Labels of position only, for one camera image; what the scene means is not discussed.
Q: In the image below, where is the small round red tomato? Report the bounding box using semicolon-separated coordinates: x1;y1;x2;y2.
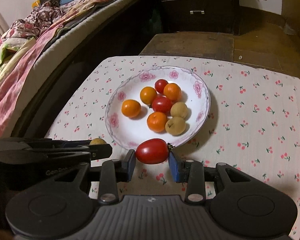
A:
154;79;168;94

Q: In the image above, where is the oval red tomato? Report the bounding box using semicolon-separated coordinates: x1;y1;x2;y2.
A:
151;96;172;114

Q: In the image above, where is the large brown longan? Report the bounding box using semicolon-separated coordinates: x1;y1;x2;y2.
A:
165;116;186;136

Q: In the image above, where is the beige mattress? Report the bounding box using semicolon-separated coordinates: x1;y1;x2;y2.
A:
1;0;146;138

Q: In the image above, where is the cherry print tablecloth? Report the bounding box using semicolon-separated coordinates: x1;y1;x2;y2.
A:
47;56;300;239

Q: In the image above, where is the white floral plate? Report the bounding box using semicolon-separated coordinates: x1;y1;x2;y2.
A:
105;66;211;149

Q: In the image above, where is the pink floral blanket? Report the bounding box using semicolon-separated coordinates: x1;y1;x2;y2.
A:
0;0;116;137

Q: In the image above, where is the dark wooden nightstand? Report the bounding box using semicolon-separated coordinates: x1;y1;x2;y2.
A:
151;0;240;34

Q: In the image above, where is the large orange tangerine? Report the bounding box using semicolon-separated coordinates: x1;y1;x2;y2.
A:
147;112;167;133

